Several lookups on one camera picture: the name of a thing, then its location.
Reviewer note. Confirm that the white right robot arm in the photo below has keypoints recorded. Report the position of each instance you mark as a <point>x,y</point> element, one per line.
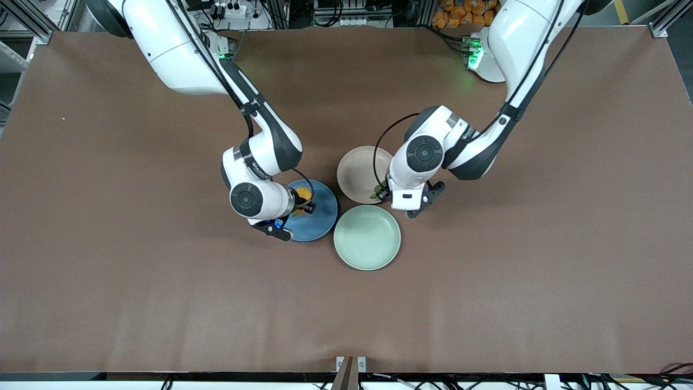
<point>173,54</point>

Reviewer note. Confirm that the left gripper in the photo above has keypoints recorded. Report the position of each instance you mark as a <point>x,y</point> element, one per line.
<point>383,193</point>

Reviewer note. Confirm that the aluminium frame profile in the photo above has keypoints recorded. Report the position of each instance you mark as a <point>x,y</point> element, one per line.
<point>663,24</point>
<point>32,24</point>

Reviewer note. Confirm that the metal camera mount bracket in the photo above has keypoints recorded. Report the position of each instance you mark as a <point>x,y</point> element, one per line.
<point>351,368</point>

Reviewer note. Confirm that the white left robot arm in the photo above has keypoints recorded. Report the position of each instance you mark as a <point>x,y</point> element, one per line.
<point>520,43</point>

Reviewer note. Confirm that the white power strip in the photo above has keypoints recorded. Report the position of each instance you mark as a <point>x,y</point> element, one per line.
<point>354,21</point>
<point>235,10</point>

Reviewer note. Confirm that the pale green plate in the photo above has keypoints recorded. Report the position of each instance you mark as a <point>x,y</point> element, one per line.
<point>367,237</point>

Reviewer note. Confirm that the yellow lemon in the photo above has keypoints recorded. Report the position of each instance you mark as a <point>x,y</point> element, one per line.
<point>303,194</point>

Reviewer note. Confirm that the blue plate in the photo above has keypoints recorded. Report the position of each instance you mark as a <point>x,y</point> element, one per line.
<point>322,222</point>

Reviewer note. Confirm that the green lettuce leaf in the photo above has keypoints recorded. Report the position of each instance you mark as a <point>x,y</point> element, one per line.
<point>374,193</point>

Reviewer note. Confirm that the bag of oranges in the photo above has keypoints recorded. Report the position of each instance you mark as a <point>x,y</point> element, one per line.
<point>463,13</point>

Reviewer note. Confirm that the beige plate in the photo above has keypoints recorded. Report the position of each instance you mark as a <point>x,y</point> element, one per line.
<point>354,173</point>

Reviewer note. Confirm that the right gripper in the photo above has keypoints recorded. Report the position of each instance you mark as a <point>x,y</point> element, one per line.
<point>303,204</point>

